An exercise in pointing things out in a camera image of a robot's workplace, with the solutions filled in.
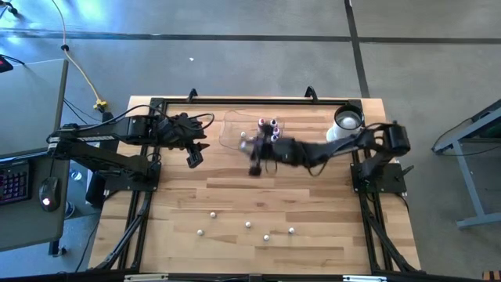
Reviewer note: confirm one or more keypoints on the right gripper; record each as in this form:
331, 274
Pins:
283, 152

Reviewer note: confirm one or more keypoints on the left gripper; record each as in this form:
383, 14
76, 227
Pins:
176, 131

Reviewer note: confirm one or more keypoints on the large blue food coloring bottle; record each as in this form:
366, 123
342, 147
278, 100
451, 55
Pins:
274, 138

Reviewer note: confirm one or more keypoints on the large red food coloring bottle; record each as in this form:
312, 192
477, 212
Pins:
261, 122

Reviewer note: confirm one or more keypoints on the large violet food coloring bottle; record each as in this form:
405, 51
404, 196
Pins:
276, 131

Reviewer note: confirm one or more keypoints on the clear plastic bin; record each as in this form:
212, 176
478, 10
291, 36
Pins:
231, 125

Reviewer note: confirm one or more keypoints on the large black food coloring bottle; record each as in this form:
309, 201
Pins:
273, 123

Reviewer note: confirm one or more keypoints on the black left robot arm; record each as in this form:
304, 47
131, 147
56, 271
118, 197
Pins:
129, 129

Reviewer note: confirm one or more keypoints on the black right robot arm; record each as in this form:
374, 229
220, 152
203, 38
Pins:
332, 150

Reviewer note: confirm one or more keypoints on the black desk stand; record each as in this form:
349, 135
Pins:
98, 188

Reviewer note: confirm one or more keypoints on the black computer mouse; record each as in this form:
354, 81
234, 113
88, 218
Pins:
50, 192

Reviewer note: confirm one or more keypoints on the grey desk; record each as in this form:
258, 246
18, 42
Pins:
27, 109

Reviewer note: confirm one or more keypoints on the black keyboard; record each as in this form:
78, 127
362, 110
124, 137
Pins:
13, 182

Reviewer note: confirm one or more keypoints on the red-lit black device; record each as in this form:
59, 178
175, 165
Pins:
4, 64

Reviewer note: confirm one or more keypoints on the black tripod foot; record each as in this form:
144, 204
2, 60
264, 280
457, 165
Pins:
11, 9

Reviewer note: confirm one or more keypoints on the grey side table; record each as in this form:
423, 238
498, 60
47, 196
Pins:
481, 221

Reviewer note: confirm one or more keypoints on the orange striped object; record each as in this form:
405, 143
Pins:
491, 275

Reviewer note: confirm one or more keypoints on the black aluminium table frame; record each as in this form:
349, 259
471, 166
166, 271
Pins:
254, 101

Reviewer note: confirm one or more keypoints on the black frame clamp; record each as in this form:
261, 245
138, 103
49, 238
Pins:
312, 93
192, 94

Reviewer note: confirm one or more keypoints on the silver metal bracket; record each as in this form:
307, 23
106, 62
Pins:
364, 279
146, 278

